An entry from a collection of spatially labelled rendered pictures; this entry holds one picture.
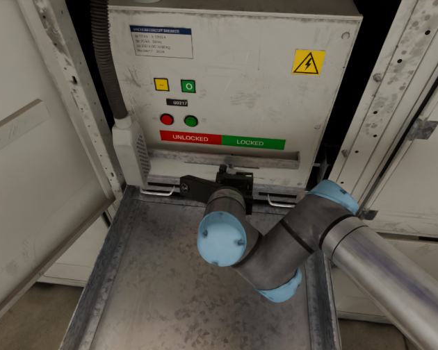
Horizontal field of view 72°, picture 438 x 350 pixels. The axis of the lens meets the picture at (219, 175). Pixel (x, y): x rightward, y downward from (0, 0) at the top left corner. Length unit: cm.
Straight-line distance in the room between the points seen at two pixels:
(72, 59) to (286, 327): 74
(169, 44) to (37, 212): 51
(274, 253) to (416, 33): 43
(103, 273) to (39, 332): 103
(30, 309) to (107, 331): 114
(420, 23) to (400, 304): 43
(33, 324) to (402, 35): 184
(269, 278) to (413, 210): 54
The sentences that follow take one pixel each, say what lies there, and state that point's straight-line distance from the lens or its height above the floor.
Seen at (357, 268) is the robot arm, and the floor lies 122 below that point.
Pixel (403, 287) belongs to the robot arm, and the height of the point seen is 125.
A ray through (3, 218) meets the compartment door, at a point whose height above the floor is 105.
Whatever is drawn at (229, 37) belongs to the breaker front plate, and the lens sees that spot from 63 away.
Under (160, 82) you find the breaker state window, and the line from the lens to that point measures 71.
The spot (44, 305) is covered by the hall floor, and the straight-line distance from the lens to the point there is 191.
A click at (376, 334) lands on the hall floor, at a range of 182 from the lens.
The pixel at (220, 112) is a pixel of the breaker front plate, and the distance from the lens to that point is 72.
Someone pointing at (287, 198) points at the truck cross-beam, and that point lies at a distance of 93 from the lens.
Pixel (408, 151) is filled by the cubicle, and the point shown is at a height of 115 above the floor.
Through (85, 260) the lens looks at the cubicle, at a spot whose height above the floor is 40.
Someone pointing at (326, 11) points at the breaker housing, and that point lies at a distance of 65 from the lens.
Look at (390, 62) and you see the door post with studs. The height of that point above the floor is 134.
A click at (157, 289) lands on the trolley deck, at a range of 82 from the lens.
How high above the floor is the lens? 160
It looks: 48 degrees down
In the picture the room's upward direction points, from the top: straight up
